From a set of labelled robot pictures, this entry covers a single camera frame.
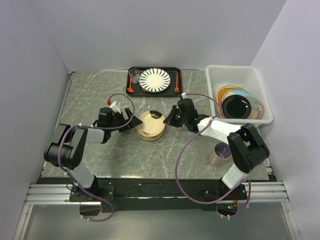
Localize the orange spoon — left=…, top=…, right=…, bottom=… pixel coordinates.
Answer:
left=127, top=78, right=134, bottom=94

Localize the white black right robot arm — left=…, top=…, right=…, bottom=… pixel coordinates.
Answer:
left=163, top=98, right=270, bottom=199

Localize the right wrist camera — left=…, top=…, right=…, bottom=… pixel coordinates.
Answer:
left=180, top=92, right=187, bottom=99

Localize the clear drinking glass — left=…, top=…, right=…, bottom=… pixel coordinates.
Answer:
left=128, top=68, right=140, bottom=84

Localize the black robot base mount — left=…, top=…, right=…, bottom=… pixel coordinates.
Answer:
left=68, top=176, right=248, bottom=213

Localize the white plastic bin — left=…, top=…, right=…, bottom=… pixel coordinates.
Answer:
left=205, top=65, right=274, bottom=127

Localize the black glossy bowl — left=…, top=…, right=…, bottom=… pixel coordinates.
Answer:
left=221, top=94, right=252, bottom=119

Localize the pink beige mug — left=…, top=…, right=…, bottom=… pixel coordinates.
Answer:
left=209, top=142, right=232, bottom=168

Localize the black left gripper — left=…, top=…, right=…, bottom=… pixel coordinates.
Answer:
left=108, top=107, right=143, bottom=132

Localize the black serving tray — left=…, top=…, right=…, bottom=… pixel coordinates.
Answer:
left=125, top=66, right=183, bottom=98

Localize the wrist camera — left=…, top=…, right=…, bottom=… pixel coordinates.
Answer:
left=108, top=99, right=122, bottom=113
left=180, top=92, right=187, bottom=99

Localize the orange fork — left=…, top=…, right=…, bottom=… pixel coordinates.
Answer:
left=174, top=72, right=180, bottom=93

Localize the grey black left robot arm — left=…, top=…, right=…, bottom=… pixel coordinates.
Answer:
left=44, top=107, right=143, bottom=201

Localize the tan bottom plate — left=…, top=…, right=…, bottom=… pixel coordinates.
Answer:
left=137, top=130, right=165, bottom=141

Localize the orange woven pattern plate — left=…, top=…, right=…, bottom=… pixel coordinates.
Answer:
left=215, top=84, right=244, bottom=114

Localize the striped white blue plate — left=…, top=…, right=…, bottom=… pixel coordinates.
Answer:
left=139, top=68, right=171, bottom=93

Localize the beige rimmed bottom bowl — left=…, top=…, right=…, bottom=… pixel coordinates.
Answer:
left=136, top=110, right=165, bottom=134

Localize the blue grey plate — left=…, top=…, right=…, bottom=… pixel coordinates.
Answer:
left=222, top=88, right=258, bottom=120

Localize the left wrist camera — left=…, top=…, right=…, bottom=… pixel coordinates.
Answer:
left=108, top=99, right=122, bottom=113

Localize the dark metallic bowl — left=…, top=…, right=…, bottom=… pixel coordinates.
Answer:
left=255, top=99, right=265, bottom=120

